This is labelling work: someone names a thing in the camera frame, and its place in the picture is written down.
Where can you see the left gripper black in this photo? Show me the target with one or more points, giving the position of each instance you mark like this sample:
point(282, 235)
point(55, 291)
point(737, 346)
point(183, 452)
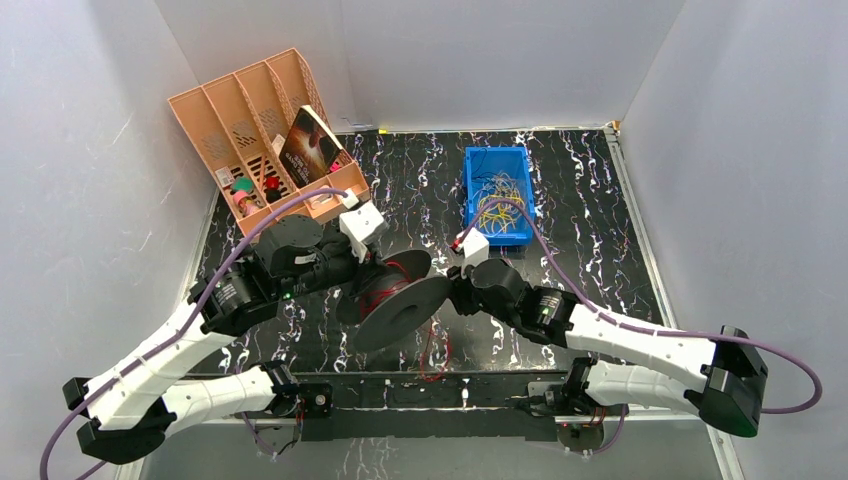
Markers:
point(361, 271)

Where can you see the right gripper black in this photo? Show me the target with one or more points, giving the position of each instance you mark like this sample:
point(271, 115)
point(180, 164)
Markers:
point(458, 294)

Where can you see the grey perforated cable spool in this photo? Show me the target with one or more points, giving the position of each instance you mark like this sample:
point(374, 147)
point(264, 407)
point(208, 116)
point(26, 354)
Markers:
point(390, 298)

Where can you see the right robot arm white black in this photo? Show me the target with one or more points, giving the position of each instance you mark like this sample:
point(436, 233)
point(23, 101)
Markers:
point(719, 378)

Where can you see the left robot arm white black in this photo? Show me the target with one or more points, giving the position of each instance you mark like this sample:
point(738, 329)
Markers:
point(130, 410)

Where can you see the red black small item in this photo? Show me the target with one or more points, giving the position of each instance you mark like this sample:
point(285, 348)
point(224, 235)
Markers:
point(272, 189)

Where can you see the brown book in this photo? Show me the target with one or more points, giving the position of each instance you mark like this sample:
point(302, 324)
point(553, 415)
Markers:
point(310, 148)

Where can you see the green tape roll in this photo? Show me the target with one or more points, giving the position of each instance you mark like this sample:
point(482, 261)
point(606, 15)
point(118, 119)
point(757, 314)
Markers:
point(242, 184)

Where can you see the blue plastic bin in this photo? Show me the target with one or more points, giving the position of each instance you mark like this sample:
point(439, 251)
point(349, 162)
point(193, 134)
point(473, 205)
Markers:
point(499, 190)

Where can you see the orange file organizer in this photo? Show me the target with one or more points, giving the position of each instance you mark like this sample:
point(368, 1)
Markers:
point(232, 122)

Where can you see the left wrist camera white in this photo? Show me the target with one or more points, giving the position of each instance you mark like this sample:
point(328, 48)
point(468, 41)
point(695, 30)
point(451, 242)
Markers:
point(362, 223)

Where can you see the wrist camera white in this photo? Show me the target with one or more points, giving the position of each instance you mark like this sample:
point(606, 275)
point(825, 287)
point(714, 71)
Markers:
point(362, 223)
point(473, 247)

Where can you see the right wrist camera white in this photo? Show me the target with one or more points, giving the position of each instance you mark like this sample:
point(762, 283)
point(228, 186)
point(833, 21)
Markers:
point(473, 247)

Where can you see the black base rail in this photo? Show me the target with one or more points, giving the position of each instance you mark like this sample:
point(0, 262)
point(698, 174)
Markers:
point(465, 404)

